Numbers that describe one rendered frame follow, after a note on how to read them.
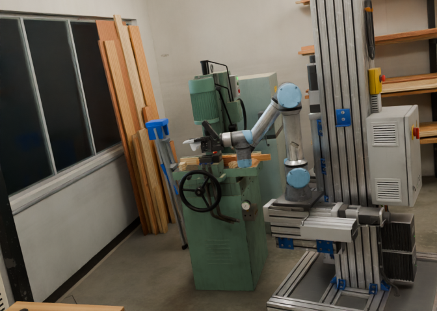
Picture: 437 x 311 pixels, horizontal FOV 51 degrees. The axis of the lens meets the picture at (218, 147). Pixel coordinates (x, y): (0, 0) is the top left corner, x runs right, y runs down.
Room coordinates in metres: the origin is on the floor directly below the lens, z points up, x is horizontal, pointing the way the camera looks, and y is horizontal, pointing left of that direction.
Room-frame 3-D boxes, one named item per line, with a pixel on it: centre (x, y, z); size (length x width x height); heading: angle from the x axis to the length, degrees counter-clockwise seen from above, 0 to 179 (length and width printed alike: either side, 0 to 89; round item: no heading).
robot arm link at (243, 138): (2.31, -0.13, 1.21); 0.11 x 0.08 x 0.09; 84
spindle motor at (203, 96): (3.14, 0.05, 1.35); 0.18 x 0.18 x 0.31
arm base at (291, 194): (2.42, -0.40, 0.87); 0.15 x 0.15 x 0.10
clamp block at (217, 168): (2.94, 0.07, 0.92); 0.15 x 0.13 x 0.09; 72
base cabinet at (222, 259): (3.26, 0.02, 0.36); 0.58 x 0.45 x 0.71; 162
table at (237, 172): (3.03, 0.04, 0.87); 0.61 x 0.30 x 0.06; 72
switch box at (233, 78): (3.40, -0.18, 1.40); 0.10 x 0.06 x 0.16; 162
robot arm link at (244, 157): (2.33, -0.13, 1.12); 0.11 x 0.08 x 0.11; 174
